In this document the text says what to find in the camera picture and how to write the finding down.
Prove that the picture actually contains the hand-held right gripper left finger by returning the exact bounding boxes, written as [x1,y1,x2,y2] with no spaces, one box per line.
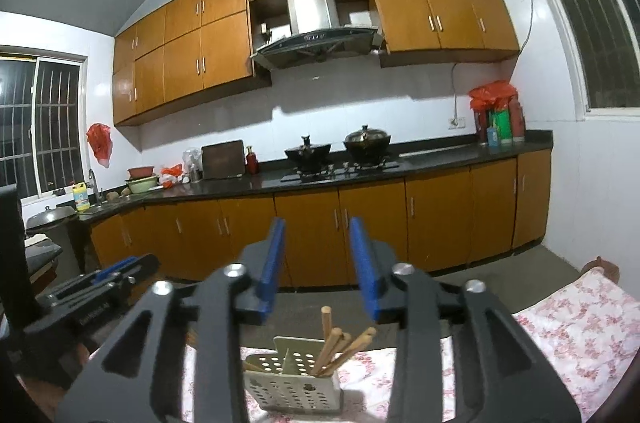
[55,218,287,423]

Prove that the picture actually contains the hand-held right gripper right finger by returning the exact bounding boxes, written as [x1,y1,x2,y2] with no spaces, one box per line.
[348,217,586,423]

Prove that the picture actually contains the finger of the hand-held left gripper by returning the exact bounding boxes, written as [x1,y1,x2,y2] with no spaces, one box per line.
[92,253,162,283]
[47,273,140,309]

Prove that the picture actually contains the white perforated utensil holder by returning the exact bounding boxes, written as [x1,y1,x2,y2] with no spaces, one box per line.
[243,336,343,415]

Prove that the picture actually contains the wooden lower kitchen cabinets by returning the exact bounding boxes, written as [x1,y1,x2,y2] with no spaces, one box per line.
[87,148,553,289]

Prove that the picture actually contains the wooden kitchen cabinets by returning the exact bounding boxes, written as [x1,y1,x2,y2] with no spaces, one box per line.
[111,0,521,127]
[87,148,553,289]

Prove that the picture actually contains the yellow detergent bottle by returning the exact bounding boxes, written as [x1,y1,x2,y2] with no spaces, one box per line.
[72,182,91,212]

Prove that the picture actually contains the pale green bowl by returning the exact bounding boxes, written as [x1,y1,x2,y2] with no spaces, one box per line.
[125,175,161,194]

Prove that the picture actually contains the metal pot lid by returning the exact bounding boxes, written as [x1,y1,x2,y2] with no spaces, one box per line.
[25,205,78,231]

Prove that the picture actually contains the dark upright panel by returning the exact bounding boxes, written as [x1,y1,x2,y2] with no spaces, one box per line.
[0,184,36,339]

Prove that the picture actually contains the metal faucet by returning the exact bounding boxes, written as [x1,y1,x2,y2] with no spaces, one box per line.
[87,169,103,204]

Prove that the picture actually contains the black gas stove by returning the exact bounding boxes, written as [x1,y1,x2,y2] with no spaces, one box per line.
[280,160,401,182]

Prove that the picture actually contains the red and white plastic bag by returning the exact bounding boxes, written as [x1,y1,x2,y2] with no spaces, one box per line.
[160,163,185,188]

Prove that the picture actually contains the dark wooden cutting board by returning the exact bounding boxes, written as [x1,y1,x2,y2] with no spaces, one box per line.
[201,141,246,180]

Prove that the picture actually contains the clear glass jar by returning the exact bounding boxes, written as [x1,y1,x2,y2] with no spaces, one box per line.
[182,148,203,182]

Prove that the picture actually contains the hanging red plastic bag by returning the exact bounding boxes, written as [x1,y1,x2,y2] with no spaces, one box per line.
[86,123,113,168]

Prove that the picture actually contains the black wok with lid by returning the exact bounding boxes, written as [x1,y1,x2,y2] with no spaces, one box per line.
[343,124,392,166]

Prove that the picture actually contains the black kitchen countertop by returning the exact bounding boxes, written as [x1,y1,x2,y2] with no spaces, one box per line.
[75,130,555,216]

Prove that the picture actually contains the barred window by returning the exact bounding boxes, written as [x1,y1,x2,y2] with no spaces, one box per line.
[0,48,90,204]
[520,0,640,121]

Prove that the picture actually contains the slim red bottle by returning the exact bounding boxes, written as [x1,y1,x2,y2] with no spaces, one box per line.
[474,108,491,144]

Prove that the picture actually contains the green bottle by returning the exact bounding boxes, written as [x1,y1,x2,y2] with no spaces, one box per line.
[492,109,513,144]

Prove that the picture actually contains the tall red canister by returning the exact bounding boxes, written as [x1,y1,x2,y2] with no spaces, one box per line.
[509,99,527,141]

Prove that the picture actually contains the red floral tablecloth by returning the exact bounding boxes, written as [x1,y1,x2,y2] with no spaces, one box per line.
[180,267,640,423]

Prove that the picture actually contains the red plastic bag over bottles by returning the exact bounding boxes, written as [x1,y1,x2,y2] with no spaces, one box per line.
[467,80,518,111]

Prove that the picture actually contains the wooden upper kitchen cabinets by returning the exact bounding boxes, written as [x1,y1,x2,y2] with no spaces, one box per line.
[111,0,521,127]

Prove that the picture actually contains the brown wooden furniture corner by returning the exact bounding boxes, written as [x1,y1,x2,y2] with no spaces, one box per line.
[582,255,621,284]

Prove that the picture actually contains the steel range hood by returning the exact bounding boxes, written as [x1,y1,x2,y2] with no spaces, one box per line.
[250,0,383,70]

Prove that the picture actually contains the white box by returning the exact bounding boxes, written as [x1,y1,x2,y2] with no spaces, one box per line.
[345,10,378,28]

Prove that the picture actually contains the black wok with handle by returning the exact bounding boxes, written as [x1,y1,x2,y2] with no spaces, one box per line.
[284,135,333,171]

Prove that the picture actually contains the grey socket cable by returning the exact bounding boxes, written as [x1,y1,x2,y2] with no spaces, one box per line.
[450,63,463,118]

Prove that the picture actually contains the white wall cable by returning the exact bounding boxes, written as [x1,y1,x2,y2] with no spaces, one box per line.
[517,0,542,56]

